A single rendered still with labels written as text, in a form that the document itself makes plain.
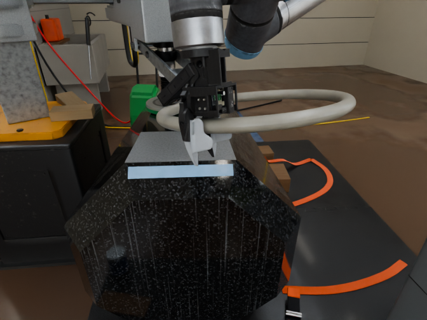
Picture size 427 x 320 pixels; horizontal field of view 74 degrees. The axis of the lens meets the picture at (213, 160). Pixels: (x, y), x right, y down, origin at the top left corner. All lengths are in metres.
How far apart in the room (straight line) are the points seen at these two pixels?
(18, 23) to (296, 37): 5.84
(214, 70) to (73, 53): 3.51
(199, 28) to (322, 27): 6.62
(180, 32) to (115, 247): 0.75
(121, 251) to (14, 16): 1.11
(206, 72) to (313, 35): 6.52
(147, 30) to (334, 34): 6.30
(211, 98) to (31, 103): 1.31
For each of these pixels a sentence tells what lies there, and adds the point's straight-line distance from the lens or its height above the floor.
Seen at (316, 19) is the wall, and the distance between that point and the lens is 7.00.
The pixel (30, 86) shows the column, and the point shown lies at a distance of 1.69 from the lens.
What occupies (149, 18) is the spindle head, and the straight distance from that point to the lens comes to 1.20.
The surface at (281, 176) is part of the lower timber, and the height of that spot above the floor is 0.14.
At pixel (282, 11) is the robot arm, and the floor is 1.29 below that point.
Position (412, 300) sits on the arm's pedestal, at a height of 0.35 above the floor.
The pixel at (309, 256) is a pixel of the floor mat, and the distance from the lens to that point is 1.84.
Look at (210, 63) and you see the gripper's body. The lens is 0.51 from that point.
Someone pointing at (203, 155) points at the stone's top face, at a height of 0.87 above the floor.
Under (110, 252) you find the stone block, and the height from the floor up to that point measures 0.57.
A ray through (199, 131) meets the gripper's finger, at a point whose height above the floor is 1.10.
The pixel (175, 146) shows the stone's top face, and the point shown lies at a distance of 1.00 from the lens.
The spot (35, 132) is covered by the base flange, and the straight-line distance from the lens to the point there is 1.56.
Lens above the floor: 1.31
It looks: 29 degrees down
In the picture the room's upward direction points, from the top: straight up
